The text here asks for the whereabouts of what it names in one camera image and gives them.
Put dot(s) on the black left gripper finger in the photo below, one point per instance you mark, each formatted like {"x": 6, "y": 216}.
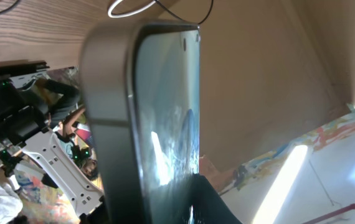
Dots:
{"x": 204, "y": 204}

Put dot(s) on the Galaxy S25 smartphone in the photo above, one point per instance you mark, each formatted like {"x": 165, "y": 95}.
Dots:
{"x": 141, "y": 86}

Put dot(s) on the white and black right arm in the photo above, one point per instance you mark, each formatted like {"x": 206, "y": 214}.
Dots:
{"x": 24, "y": 125}

